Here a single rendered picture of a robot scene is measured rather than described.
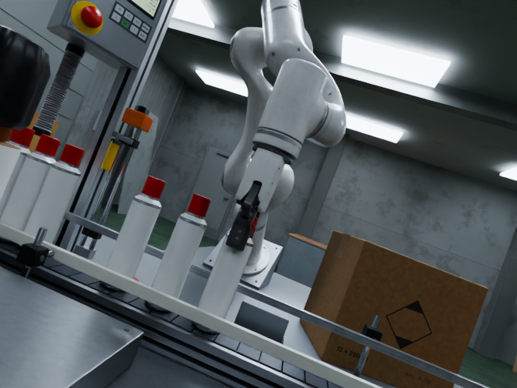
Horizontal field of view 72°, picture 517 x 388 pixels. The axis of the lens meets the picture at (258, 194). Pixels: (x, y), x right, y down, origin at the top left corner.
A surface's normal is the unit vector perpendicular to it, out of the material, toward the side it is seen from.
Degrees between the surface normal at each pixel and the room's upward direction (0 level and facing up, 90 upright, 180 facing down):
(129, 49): 90
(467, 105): 90
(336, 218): 90
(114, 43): 90
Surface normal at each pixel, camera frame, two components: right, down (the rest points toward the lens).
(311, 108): 0.58, 0.21
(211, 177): -0.20, -0.11
